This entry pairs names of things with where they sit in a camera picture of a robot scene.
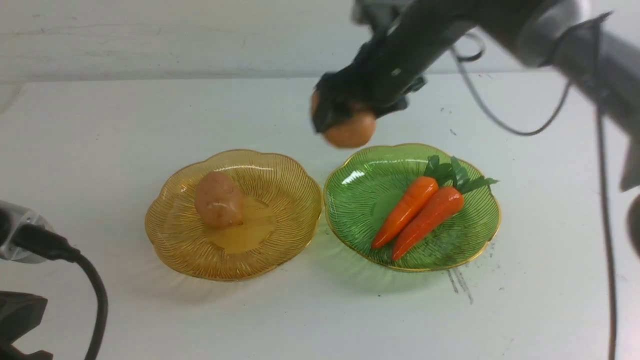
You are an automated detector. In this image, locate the green ribbed plastic plate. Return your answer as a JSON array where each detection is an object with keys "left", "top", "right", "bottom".
[{"left": 324, "top": 143, "right": 502, "bottom": 272}]

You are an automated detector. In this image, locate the amber ribbed plastic plate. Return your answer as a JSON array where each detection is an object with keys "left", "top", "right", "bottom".
[{"left": 145, "top": 149, "right": 323, "bottom": 281}]

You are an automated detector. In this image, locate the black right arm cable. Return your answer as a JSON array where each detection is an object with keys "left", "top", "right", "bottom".
[{"left": 450, "top": 10, "right": 618, "bottom": 360}]

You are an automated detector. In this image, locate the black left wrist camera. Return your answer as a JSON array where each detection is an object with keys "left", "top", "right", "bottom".
[{"left": 0, "top": 200, "right": 53, "bottom": 264}]

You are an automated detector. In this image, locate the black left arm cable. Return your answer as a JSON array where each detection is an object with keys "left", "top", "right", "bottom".
[{"left": 10, "top": 222, "right": 110, "bottom": 360}]

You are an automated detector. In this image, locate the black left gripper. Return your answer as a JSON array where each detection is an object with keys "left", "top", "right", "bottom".
[{"left": 0, "top": 291, "right": 53, "bottom": 360}]

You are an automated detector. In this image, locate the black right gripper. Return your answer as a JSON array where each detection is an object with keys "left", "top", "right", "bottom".
[{"left": 313, "top": 0, "right": 480, "bottom": 133}]

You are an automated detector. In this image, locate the orange toy carrot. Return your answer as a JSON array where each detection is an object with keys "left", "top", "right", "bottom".
[
  {"left": 391, "top": 156, "right": 499, "bottom": 262},
  {"left": 370, "top": 155, "right": 451, "bottom": 249}
]

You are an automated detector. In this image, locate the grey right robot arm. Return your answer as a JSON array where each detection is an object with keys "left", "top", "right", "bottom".
[{"left": 311, "top": 0, "right": 640, "bottom": 192}]

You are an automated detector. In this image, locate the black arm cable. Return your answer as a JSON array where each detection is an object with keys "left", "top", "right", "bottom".
[
  {"left": 10, "top": 222, "right": 110, "bottom": 360},
  {"left": 450, "top": 10, "right": 618, "bottom": 360}
]

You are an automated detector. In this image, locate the brown toy potato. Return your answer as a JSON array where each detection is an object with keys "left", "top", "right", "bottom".
[
  {"left": 310, "top": 91, "right": 377, "bottom": 149},
  {"left": 194, "top": 171, "right": 244, "bottom": 230}
]

